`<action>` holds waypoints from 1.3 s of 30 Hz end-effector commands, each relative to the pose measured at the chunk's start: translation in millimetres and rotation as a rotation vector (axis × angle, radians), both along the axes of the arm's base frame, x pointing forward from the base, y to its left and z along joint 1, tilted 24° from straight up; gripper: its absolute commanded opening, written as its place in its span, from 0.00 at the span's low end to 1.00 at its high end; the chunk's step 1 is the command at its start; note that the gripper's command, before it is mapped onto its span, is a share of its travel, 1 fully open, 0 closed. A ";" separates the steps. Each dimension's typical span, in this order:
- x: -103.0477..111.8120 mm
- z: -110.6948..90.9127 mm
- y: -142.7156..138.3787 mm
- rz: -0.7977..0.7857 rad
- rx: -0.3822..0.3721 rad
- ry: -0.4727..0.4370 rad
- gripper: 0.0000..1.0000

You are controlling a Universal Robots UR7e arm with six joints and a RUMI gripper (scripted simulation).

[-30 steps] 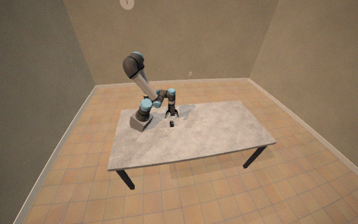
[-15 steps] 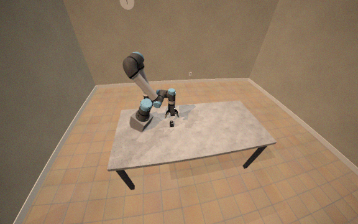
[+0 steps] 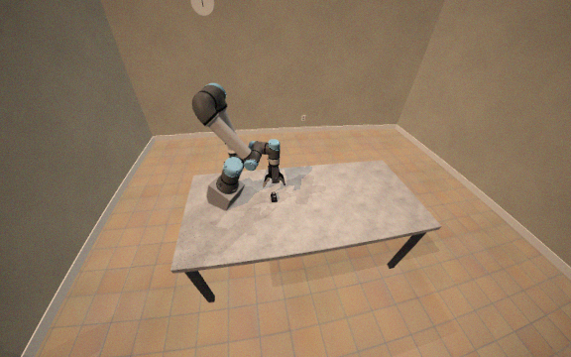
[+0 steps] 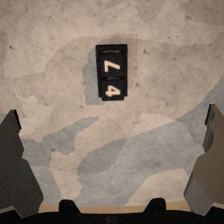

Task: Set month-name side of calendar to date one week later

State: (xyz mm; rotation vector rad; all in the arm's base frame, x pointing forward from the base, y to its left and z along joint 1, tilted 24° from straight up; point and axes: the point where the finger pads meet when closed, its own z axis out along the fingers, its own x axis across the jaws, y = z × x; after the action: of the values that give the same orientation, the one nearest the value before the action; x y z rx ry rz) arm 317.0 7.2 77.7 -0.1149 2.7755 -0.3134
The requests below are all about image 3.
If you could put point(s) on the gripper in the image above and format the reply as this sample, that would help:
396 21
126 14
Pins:
269 175

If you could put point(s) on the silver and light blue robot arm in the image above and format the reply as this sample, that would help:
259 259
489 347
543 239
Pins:
208 114

